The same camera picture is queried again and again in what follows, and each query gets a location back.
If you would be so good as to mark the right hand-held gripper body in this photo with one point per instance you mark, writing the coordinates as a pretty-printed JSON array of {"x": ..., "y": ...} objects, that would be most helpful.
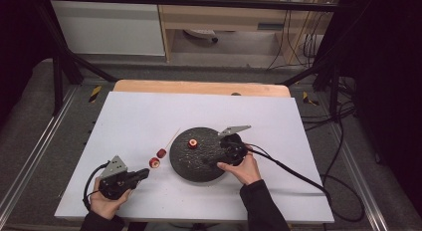
[{"x": 234, "y": 149}]

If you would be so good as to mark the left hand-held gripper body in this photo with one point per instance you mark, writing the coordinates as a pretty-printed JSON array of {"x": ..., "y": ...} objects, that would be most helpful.
[{"x": 114, "y": 184}]

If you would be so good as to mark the red hawthorn piece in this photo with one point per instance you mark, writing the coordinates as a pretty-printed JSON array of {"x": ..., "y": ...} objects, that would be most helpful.
[
  {"x": 192, "y": 143},
  {"x": 154, "y": 162},
  {"x": 161, "y": 153}
]

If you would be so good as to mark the black round plate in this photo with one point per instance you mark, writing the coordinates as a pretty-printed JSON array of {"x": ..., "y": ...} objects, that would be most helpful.
[{"x": 195, "y": 164}]

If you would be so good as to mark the person's left hand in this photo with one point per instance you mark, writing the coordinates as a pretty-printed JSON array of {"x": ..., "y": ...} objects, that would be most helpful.
[{"x": 106, "y": 206}]

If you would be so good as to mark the person's right hand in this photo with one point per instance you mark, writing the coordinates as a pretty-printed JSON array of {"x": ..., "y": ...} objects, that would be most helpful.
[{"x": 245, "y": 171}]

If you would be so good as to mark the white board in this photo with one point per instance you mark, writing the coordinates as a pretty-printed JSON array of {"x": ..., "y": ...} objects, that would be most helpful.
[{"x": 139, "y": 118}]

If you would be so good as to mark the wooden table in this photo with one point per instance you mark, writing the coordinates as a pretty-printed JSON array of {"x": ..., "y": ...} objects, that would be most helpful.
[{"x": 199, "y": 88}]

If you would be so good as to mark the white power strip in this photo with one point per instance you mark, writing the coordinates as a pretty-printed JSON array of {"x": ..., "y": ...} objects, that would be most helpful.
[{"x": 199, "y": 33}]

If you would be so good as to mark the wooden desk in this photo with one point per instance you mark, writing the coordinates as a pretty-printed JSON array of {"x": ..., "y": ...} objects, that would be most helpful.
[{"x": 215, "y": 17}]

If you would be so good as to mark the white cabinet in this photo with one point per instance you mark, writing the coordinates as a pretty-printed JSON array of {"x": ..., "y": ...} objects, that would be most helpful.
[{"x": 109, "y": 28}]

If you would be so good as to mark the black curtain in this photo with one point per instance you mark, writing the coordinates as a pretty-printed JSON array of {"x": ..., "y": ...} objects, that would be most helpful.
[
  {"x": 391, "y": 75},
  {"x": 16, "y": 42}
]

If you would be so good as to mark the aluminium rail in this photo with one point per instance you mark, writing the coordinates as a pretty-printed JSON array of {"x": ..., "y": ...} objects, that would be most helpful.
[
  {"x": 36, "y": 148},
  {"x": 358, "y": 178}
]

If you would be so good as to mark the black metal frame stand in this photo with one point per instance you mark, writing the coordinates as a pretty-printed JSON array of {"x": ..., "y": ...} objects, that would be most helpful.
[
  {"x": 59, "y": 75},
  {"x": 333, "y": 81}
]

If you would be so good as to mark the black metal frame bar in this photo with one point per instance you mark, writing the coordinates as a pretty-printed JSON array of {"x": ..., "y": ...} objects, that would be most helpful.
[{"x": 199, "y": 1}]

